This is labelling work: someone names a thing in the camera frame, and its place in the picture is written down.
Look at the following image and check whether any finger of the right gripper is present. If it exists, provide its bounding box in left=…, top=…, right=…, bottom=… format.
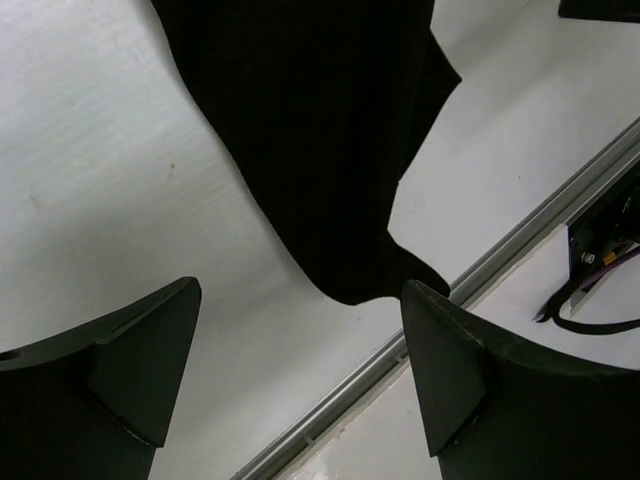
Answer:
left=558, top=0, right=640, bottom=23

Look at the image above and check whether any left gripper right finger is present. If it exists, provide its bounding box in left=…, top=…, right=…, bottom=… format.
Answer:
left=401, top=281, right=639, bottom=479

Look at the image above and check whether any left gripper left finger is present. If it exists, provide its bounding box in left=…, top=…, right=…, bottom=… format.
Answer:
left=1, top=277, right=202, bottom=479

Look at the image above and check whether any black skirt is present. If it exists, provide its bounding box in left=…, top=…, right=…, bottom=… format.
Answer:
left=154, top=1, right=460, bottom=305

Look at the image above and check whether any aluminium rail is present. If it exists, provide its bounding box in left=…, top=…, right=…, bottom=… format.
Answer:
left=239, top=124, right=639, bottom=479

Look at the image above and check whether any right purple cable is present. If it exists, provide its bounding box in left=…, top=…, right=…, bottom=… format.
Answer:
left=574, top=244, right=640, bottom=289

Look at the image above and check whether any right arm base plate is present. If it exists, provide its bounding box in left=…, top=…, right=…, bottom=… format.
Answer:
left=537, top=187, right=640, bottom=334

